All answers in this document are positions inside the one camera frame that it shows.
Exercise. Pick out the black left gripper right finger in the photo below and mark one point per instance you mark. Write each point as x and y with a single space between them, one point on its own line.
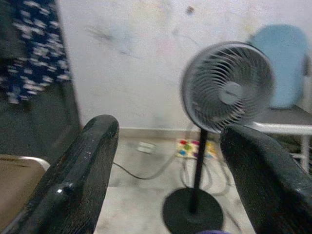
268 190

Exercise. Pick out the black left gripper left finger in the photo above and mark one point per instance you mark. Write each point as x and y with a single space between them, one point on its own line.
73 182

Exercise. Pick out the dark white-printed garment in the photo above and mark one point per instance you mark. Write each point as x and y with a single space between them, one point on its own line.
36 48

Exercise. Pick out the grey black pedestal fan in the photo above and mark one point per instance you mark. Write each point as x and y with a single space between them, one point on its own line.
226 87

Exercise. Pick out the dark furniture panel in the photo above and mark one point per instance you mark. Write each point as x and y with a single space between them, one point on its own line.
36 126

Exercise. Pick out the light blue white-framed chair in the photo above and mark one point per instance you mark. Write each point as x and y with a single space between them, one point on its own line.
285 61

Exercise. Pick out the brown padded seat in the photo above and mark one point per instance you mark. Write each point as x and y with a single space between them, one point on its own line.
17 185

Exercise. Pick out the purple plastic bucket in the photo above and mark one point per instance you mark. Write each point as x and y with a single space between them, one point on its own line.
214 232

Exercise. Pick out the colourful power strip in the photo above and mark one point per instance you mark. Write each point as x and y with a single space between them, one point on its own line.
187 148

